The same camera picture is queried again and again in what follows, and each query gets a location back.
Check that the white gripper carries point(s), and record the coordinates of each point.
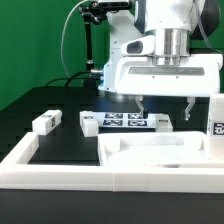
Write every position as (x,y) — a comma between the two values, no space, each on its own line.
(195,76)

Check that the white desk tabletop panel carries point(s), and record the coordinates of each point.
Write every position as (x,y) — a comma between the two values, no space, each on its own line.
(156,149)

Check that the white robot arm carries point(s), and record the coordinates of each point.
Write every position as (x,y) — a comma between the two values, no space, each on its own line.
(173,23)

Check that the AprilTag marker sheet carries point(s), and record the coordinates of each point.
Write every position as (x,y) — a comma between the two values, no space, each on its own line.
(127,120)

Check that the white U-shaped obstacle fence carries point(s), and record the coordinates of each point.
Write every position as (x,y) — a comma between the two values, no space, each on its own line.
(16,172)

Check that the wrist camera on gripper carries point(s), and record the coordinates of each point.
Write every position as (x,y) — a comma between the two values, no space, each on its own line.
(139,47)

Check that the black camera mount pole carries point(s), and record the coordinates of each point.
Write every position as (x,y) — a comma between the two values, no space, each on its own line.
(92,14)

